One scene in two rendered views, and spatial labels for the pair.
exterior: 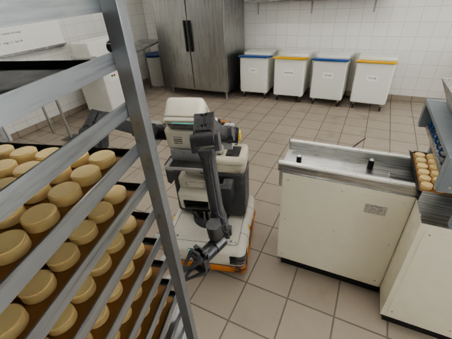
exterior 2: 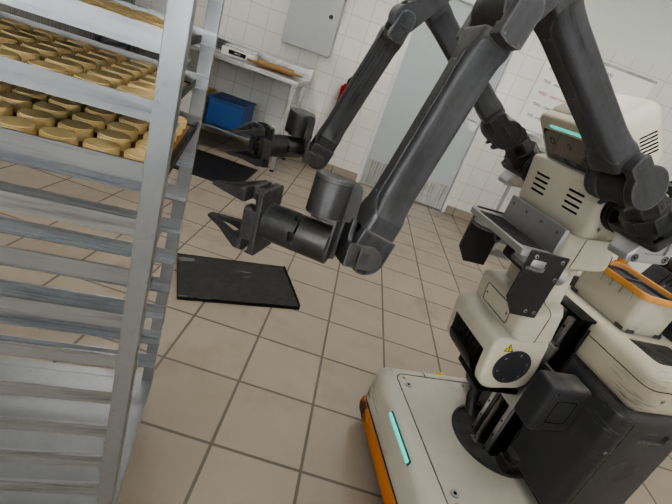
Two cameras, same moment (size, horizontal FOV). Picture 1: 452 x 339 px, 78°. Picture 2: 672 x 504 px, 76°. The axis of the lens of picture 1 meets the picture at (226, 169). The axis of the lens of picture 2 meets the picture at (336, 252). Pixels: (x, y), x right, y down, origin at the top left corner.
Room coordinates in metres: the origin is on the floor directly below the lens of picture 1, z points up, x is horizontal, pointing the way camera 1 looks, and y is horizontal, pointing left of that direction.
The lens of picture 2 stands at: (0.48, -0.46, 1.20)
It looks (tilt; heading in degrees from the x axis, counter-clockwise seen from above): 23 degrees down; 59
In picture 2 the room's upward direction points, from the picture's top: 20 degrees clockwise
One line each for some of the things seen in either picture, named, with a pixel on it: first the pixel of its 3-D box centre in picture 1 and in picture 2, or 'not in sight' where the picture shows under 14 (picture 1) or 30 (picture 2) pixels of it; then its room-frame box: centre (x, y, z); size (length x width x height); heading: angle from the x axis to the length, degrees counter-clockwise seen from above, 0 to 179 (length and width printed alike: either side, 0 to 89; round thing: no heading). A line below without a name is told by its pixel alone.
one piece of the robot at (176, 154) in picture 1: (190, 167); (513, 249); (1.36, 0.20, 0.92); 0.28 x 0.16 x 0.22; 77
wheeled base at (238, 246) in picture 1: (212, 227); (476, 463); (1.64, 0.14, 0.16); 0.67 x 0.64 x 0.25; 167
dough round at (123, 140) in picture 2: not in sight; (114, 140); (0.47, 0.31, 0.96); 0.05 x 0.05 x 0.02
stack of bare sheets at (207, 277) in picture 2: not in sight; (237, 280); (1.10, 1.42, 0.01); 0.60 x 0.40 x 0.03; 175
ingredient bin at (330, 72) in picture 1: (329, 79); not in sight; (4.73, -1.87, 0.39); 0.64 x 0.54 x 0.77; 151
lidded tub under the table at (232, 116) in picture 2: not in sight; (230, 112); (1.47, 4.06, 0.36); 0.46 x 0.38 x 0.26; 63
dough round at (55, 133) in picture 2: not in sight; (59, 138); (0.40, 0.27, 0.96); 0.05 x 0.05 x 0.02
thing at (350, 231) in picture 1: (336, 216); not in sight; (1.37, -0.72, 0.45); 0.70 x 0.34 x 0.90; 64
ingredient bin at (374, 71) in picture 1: (372, 81); not in sight; (4.43, -2.44, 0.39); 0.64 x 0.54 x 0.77; 149
